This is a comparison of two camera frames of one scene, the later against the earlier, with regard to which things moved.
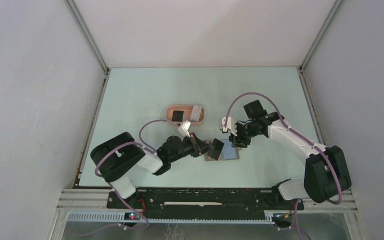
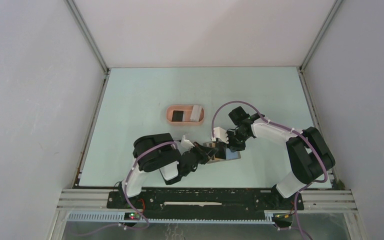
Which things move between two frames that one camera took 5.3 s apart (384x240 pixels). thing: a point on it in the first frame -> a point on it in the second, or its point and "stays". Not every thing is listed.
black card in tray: x=177 y=115 stays
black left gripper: x=198 y=143 -> x=209 y=151
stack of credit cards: x=195 y=113 stays
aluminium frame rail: x=85 y=200 stays
